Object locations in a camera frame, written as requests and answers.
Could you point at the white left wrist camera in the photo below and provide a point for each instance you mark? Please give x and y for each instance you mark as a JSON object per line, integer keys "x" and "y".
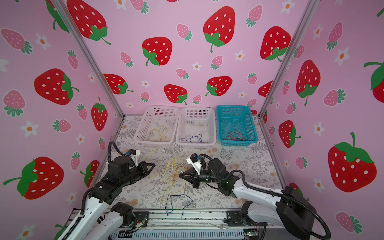
{"x": 133, "y": 157}

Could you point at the aluminium frame post left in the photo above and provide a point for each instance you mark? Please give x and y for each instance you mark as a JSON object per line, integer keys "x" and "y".
{"x": 71, "y": 25}

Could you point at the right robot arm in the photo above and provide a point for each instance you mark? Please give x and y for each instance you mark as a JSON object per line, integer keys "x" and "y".
{"x": 284, "y": 207}

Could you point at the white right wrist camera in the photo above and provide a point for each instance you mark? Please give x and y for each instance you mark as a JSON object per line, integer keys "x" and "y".
{"x": 197, "y": 162}

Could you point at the white plastic basket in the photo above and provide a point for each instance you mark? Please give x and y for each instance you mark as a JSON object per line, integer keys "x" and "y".
{"x": 158, "y": 126}
{"x": 196, "y": 127}

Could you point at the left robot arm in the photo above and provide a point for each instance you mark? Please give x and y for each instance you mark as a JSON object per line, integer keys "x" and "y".
{"x": 96, "y": 201}

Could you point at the aluminium frame post right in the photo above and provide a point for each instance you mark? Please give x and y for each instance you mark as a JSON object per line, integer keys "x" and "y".
{"x": 301, "y": 28}

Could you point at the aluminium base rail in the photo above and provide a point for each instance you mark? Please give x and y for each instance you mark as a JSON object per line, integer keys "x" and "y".
{"x": 179, "y": 225}

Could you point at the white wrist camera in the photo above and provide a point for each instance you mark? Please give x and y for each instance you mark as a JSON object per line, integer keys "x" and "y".
{"x": 133, "y": 157}
{"x": 197, "y": 162}

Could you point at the white plastic basket middle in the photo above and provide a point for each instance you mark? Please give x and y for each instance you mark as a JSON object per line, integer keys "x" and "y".
{"x": 196, "y": 127}

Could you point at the teal plastic basket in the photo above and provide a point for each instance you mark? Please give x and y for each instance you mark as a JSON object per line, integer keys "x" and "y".
{"x": 235, "y": 126}

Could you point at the white plastic basket left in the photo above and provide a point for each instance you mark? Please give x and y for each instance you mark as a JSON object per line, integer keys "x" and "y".
{"x": 158, "y": 126}

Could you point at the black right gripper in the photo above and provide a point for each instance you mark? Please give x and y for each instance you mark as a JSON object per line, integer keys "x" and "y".
{"x": 193, "y": 178}

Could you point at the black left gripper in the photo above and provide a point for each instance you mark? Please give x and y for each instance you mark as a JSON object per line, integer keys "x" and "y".
{"x": 144, "y": 169}

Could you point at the aluminium frame post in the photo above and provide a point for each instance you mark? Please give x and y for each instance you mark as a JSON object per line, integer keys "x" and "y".
{"x": 301, "y": 28}
{"x": 71, "y": 25}

